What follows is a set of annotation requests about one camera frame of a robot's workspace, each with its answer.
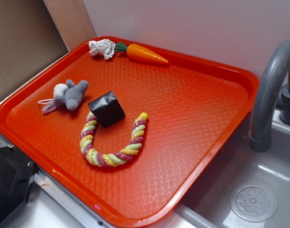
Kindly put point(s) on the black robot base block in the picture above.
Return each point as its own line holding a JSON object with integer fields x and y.
{"x": 17, "y": 173}

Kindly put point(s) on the crumpled white paper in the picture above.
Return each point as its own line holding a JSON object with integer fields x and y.
{"x": 105, "y": 47}

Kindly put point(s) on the orange plastic tray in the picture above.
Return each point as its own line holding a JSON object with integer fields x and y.
{"x": 194, "y": 105}

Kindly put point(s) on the black cube block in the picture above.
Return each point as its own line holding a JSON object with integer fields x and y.
{"x": 107, "y": 109}

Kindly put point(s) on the orange toy carrot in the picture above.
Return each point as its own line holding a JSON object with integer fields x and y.
{"x": 140, "y": 53}

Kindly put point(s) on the grey plush bunny toy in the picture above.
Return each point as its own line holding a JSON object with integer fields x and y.
{"x": 68, "y": 95}

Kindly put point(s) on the grey toy faucet spout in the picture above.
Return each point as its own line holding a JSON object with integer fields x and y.
{"x": 275, "y": 76}

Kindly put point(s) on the light wooden board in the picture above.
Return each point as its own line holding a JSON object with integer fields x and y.
{"x": 72, "y": 21}

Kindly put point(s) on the grey toy sink basin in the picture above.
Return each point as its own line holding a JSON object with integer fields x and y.
{"x": 206, "y": 205}

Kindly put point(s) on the round sink drain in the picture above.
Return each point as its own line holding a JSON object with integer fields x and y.
{"x": 253, "y": 201}

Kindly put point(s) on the brown cardboard panel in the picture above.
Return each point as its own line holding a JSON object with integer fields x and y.
{"x": 29, "y": 42}

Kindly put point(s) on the multicoloured twisted rope toy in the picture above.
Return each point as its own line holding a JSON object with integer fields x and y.
{"x": 115, "y": 159}

